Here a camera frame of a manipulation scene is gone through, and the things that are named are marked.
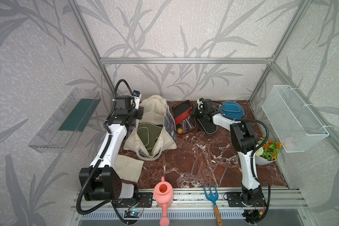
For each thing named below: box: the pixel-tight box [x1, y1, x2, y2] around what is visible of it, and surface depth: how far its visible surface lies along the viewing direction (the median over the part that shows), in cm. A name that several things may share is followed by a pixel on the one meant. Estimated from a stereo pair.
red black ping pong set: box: [173, 99, 198, 136], surface depth 103 cm
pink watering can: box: [153, 176, 174, 226], surface depth 67 cm
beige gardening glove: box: [114, 154, 145, 184], surface depth 86 cm
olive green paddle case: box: [136, 122, 163, 153], surface depth 95 cm
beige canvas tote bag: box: [123, 95, 178, 162], surface depth 86 cm
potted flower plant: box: [254, 135, 283, 166], surface depth 78 cm
